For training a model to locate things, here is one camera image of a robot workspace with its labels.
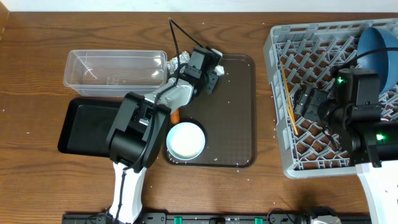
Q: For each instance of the light blue rice bowl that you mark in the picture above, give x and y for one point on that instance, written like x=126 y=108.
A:
x=186 y=141

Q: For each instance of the brown serving tray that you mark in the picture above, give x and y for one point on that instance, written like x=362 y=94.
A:
x=227 y=116

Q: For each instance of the white tissue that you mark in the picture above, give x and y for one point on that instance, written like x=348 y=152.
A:
x=219 y=69

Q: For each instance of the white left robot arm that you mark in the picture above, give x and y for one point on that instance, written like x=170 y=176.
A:
x=140 y=126

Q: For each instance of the orange carrot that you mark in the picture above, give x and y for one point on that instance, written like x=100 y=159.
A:
x=175 y=117

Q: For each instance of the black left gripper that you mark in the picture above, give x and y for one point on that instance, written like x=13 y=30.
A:
x=210 y=84

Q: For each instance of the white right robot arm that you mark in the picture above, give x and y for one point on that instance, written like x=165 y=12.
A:
x=352 y=111

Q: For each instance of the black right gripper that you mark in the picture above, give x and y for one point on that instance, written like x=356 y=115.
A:
x=308 y=101

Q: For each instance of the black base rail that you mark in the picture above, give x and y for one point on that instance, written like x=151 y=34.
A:
x=275 y=216

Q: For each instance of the clear plastic bin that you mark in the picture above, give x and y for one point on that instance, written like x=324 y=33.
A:
x=114 y=73

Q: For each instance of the grey dishwasher rack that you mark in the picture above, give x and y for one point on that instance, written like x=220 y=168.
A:
x=309 y=52

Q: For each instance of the black tray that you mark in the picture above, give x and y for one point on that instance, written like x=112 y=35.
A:
x=86 y=126

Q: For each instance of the aluminium foil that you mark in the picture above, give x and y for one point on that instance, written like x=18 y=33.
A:
x=173 y=63

